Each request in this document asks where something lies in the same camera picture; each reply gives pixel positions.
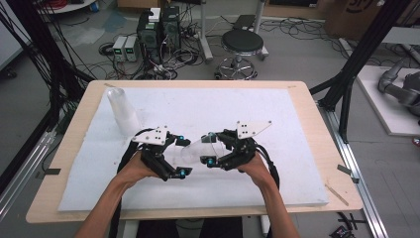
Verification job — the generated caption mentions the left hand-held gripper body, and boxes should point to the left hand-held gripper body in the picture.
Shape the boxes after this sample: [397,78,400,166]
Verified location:
[131,125,179,182]

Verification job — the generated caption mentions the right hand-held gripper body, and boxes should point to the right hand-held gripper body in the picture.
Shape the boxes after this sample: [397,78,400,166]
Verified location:
[215,120,273,172]

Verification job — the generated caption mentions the clear plastic cup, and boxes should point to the clear plastic cup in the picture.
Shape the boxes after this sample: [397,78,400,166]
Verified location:
[180,136,221,166]

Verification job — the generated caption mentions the stack of clear cups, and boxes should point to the stack of clear cups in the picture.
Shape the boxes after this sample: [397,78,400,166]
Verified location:
[105,87,142,137]

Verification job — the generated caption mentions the person's right hand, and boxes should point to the person's right hand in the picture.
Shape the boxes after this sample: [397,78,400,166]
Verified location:
[237,152,275,191]

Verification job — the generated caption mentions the person's left hand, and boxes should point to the person's left hand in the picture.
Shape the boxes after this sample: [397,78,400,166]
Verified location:
[116,152,163,190]

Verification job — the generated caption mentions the white foam board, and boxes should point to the white foam board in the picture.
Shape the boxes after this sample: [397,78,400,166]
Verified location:
[57,86,331,213]

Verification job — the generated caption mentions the person's dark trousers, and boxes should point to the person's dark trousers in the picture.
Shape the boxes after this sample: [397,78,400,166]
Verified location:
[134,216,245,238]

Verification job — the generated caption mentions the white table leg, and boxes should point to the white table leg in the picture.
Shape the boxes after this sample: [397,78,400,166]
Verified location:
[260,214,271,238]
[123,219,140,238]

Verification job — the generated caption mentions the black round stool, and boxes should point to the black round stool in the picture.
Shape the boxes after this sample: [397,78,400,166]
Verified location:
[215,29,269,80]

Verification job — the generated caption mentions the white desk leg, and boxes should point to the white desk leg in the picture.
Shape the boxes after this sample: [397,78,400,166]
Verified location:
[197,0,215,64]
[253,0,269,61]

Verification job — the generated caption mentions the thin wooden stick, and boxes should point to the thin wooden stick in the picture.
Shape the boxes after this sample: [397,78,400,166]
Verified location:
[324,182,350,207]

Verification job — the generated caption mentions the grey power supply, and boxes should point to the grey power supply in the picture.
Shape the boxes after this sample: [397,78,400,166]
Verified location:
[124,35,140,62]
[112,35,129,62]

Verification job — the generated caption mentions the black computer tower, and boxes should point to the black computer tower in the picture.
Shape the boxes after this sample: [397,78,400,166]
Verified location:
[136,11,163,65]
[160,5,182,52]

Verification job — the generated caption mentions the flat black device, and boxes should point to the flat black device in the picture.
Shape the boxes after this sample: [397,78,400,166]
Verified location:
[232,14,258,31]

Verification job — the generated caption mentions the black parts on floor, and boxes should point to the black parts on floor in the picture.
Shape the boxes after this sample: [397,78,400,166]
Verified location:
[329,211,368,238]

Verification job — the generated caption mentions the small white box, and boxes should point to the small white box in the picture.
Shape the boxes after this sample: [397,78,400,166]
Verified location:
[148,7,162,24]

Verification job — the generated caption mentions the white base board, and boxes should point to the white base board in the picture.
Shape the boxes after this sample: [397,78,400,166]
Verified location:
[356,64,420,138]

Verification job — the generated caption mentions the round white table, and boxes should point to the round white table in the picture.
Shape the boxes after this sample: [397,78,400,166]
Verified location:
[35,0,97,15]

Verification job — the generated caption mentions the brown cardboard box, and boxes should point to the brown cardboard box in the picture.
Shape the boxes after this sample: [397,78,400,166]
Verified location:
[324,0,420,42]

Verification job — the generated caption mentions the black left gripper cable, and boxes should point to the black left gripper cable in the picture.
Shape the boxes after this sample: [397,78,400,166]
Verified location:
[108,127,157,238]

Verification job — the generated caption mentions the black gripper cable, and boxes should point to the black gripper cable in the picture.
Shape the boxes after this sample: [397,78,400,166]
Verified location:
[108,127,157,238]
[255,143,281,191]

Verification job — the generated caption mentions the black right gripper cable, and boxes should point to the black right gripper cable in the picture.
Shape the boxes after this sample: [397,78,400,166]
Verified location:
[255,143,281,191]

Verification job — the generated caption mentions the tangle of floor cables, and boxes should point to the tangle of floor cables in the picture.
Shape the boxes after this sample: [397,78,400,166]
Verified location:
[82,6,219,81]

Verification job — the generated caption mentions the grey metal bracket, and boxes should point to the grey metal bracket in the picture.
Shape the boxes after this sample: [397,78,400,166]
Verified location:
[336,164,361,184]

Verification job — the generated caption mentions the aluminium rail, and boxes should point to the aluminium rail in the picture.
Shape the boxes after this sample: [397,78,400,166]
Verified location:
[0,129,57,221]
[317,101,390,238]

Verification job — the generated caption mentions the black cable bundle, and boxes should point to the black cable bundle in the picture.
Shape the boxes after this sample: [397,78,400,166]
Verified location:
[0,6,87,133]

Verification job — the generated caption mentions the black frame post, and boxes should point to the black frame post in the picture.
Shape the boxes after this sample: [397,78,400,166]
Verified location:
[5,0,95,100]
[309,0,414,144]

